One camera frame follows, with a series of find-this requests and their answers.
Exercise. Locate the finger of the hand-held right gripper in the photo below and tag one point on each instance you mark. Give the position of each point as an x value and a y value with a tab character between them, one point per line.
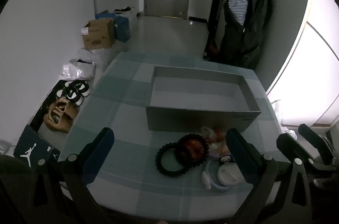
312	135
290	143

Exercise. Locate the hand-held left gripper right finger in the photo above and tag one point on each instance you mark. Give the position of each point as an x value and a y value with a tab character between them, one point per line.
235	147

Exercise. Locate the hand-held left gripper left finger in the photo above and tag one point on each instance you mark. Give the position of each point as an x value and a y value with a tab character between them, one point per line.
102	146

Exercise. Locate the grey cardboard box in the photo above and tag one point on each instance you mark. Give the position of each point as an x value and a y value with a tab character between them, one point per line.
198	118

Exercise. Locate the yellow orange small ornament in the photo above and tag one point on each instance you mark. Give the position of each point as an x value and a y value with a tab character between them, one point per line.
219	139

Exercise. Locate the white round compact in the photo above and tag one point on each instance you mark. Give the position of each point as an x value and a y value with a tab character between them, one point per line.
229	173

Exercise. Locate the checked tablecloth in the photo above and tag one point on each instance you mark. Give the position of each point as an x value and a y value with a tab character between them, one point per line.
119	120

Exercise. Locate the orange round ornament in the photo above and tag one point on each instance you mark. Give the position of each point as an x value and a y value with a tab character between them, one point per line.
192	147

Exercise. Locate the white hair clip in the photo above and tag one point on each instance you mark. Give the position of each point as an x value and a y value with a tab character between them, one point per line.
206	180

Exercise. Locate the tan shoe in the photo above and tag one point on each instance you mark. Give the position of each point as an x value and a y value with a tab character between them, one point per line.
66	107
57	120

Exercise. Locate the black white sneaker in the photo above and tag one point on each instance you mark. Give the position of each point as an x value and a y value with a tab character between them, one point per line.
79	87
70	97

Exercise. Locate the black floor mat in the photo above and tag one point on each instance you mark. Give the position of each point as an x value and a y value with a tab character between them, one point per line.
42	112

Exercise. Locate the dark shoe box white figure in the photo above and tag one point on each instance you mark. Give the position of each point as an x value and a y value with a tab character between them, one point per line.
31	150

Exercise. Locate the white plastic bag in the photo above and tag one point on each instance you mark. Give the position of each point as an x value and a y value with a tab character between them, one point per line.
76	70
92	57

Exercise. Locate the bright window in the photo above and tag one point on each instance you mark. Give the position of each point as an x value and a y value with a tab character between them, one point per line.
317	54

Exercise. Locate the brown cardboard box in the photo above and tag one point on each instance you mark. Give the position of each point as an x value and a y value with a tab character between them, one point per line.
96	36

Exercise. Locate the black jacket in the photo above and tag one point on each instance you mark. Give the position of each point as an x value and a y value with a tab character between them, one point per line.
251	36

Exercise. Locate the blue box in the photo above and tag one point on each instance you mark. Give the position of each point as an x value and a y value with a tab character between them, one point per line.
123	28

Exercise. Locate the striped shirt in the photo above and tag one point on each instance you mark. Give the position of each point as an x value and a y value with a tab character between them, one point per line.
238	9

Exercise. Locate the black coat rack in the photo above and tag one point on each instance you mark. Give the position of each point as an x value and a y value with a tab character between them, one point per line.
218	1

